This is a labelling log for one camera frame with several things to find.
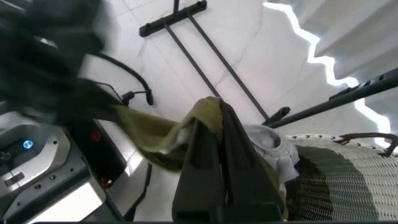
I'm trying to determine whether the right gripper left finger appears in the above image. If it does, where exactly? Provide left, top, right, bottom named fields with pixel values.
left=172, top=119, right=226, bottom=223

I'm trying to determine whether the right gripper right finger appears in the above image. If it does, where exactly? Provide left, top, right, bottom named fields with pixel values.
left=219, top=99, right=285, bottom=223

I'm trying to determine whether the green short-sleeved shirt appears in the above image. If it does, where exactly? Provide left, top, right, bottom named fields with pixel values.
left=113, top=96, right=290, bottom=220

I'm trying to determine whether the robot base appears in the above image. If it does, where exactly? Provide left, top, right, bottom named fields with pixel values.
left=0, top=102, right=153, bottom=223

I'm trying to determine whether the white laundry basket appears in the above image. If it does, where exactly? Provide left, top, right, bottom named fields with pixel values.
left=284, top=132, right=398, bottom=222

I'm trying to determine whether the black clothes rack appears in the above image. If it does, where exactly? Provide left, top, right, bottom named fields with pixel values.
left=139, top=0, right=398, bottom=129

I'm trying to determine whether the pale grey garment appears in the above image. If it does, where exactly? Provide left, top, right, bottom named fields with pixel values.
left=244, top=124, right=301, bottom=184

